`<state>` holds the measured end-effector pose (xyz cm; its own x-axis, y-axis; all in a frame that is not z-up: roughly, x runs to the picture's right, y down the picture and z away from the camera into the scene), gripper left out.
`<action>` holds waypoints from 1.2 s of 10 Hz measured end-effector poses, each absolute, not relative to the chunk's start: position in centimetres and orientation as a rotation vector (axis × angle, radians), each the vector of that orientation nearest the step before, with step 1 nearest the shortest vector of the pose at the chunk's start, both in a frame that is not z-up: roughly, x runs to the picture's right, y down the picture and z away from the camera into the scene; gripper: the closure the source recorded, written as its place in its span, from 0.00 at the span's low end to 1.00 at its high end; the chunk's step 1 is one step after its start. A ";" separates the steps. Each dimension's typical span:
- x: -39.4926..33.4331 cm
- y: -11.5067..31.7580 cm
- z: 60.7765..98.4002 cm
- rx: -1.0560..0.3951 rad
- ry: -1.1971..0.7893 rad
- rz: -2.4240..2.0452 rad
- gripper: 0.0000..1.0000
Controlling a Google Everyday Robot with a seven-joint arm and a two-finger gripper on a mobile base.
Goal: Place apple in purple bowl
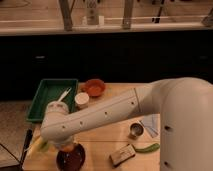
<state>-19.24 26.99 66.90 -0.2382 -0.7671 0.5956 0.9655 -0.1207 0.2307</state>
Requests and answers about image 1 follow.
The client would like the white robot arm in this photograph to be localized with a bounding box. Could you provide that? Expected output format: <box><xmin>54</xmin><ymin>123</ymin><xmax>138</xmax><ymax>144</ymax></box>
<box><xmin>41</xmin><ymin>77</ymin><xmax>213</xmax><ymax>171</ymax></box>

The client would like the orange bowl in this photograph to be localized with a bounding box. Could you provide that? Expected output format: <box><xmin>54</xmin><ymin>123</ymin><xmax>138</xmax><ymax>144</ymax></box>
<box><xmin>82</xmin><ymin>79</ymin><xmax>106</xmax><ymax>97</ymax></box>

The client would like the white cup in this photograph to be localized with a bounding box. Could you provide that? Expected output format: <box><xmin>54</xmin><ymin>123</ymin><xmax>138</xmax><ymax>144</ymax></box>
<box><xmin>75</xmin><ymin>92</ymin><xmax>89</xmax><ymax>109</ymax></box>

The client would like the white plastic spoon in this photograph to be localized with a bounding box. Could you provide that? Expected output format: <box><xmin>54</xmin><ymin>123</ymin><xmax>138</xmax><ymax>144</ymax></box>
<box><xmin>57</xmin><ymin>87</ymin><xmax>72</xmax><ymax>102</ymax></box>

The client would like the small metal cup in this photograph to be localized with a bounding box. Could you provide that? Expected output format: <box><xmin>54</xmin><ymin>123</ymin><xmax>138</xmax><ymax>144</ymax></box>
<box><xmin>129</xmin><ymin>123</ymin><xmax>144</xmax><ymax>139</ymax></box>

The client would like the green plastic tray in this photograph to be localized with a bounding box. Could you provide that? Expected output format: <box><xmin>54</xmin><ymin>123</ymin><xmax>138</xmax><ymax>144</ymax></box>
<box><xmin>26</xmin><ymin>79</ymin><xmax>78</xmax><ymax>123</ymax></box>

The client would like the blue white cloth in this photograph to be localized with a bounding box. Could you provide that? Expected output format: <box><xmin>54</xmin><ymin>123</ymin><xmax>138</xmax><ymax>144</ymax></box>
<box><xmin>140</xmin><ymin>114</ymin><xmax>159</xmax><ymax>138</ymax></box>

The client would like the brown rectangular box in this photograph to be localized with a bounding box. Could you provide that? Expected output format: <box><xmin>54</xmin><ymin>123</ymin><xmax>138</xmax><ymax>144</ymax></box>
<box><xmin>109</xmin><ymin>144</ymin><xmax>136</xmax><ymax>167</ymax></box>

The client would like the green chili pepper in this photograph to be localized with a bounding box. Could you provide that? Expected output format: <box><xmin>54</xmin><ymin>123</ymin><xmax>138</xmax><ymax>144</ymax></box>
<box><xmin>135</xmin><ymin>143</ymin><xmax>160</xmax><ymax>153</ymax></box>

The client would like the yellow green corn cob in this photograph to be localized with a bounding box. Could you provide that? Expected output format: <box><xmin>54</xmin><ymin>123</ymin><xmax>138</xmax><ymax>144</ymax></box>
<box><xmin>27</xmin><ymin>136</ymin><xmax>49</xmax><ymax>156</ymax></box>

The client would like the black cable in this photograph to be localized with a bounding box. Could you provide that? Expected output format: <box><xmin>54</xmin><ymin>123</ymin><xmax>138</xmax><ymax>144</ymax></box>
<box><xmin>0</xmin><ymin>128</ymin><xmax>34</xmax><ymax>171</ymax></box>

